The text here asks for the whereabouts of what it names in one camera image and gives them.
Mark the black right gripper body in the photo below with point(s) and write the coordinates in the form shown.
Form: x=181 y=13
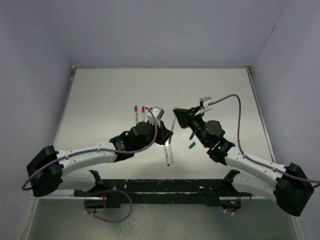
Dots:
x=197 y=124

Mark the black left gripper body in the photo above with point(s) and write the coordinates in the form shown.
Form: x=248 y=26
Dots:
x=160 y=139

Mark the yellow whiteboard marker pen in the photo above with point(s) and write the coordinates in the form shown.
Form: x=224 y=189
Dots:
x=172 y=129

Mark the red whiteboard marker pen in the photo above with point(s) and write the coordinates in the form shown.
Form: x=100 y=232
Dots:
x=143 y=113

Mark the purple whiteboard marker pen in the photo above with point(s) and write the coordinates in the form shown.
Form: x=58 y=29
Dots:
x=136 y=114

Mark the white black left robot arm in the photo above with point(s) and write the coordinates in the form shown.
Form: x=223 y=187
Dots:
x=52 y=170

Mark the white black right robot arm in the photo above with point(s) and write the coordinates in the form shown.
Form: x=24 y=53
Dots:
x=287 y=185

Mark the green pen cap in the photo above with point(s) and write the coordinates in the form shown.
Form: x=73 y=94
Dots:
x=191 y=145

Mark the blue whiteboard marker pen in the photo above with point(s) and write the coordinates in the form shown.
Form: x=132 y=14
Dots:
x=166 y=155

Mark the green whiteboard marker pen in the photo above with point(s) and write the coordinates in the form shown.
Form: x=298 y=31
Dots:
x=171 y=153

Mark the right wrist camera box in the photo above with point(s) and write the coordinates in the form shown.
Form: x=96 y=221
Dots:
x=205 y=105

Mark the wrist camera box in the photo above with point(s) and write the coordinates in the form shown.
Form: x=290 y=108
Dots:
x=154 y=114
x=205 y=105

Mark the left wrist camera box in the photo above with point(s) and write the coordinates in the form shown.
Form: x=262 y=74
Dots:
x=154 y=114

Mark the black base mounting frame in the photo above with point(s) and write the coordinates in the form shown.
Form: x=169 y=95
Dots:
x=112 y=193

